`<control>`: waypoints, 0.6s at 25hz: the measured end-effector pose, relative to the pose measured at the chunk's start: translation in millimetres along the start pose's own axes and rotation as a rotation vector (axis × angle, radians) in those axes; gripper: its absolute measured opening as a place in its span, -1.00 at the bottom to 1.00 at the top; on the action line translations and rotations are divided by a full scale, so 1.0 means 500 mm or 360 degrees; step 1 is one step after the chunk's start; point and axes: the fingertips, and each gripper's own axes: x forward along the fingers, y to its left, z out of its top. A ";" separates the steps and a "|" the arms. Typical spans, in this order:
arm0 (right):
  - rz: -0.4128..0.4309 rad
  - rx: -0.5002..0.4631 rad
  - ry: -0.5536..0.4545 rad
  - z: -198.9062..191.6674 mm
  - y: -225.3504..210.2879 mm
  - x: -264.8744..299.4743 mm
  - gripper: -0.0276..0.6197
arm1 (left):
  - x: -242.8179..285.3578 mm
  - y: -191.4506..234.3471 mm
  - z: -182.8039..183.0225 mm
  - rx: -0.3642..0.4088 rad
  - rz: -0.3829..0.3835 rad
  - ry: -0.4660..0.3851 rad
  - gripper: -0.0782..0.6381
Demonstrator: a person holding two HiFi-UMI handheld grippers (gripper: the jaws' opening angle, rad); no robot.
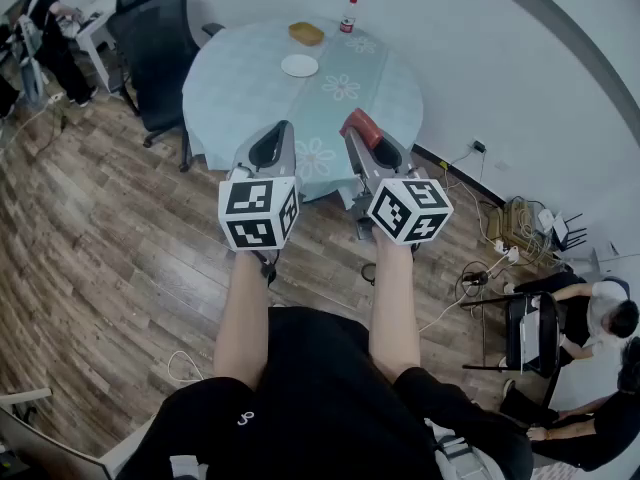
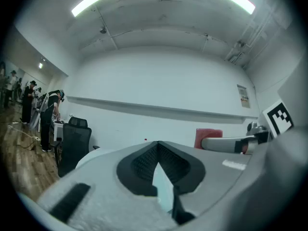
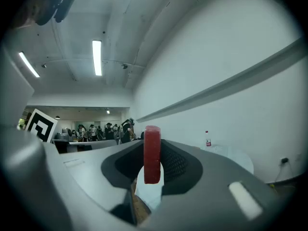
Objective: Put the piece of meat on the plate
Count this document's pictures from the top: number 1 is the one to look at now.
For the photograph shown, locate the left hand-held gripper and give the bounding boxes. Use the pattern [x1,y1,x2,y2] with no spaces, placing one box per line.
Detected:
[217,119,301,253]

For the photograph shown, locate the yellow rectangular tray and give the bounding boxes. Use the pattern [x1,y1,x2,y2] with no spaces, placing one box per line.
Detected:
[288,21,325,47]

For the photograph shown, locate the black office chair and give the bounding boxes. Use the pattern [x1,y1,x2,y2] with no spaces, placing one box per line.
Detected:
[105,0,226,173]

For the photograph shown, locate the person's black clothing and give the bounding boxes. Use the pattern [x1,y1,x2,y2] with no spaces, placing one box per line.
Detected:
[117,306,534,480]

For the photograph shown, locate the clear bottle red cap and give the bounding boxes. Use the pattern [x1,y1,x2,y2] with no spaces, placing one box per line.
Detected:
[339,0,359,35]

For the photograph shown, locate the white power strip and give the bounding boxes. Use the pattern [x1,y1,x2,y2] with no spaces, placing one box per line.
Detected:
[493,240,522,264]

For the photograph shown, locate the white frame table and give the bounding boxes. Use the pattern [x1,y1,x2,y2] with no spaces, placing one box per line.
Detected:
[0,387,157,480]

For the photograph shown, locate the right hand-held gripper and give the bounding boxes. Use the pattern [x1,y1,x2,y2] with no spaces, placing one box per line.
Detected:
[342,125,455,246]

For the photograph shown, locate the white round plate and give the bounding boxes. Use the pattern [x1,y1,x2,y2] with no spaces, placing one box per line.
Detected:
[280,53,320,78]

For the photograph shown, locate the light blue flowered tablecloth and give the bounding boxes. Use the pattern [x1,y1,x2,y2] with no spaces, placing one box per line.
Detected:
[182,15,425,203]

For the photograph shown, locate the person's left forearm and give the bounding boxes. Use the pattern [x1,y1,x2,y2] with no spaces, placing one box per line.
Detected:
[213,250,271,390]

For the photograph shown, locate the cardboard box with cables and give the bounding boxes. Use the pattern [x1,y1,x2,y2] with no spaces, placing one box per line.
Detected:
[487,196,551,265]

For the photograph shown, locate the white desk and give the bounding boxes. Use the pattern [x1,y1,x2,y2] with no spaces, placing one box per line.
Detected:
[73,1,127,94]

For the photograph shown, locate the black left wrist strap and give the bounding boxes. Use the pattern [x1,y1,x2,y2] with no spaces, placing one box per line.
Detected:
[251,249,280,287]

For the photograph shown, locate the black folding chair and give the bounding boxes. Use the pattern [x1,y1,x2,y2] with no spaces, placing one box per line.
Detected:
[459,291,565,409]

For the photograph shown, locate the person's right forearm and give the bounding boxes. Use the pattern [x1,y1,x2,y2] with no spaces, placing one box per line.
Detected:
[368,226,422,384]

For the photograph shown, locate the grey white pack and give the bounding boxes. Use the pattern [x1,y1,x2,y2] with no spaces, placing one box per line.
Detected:
[424,417,504,480]

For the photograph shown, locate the white floor cable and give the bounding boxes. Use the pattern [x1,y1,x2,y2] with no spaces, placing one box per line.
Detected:
[166,350,207,385]

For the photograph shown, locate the white router black antennas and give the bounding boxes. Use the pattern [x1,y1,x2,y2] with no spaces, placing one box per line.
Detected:
[537,207,589,252]

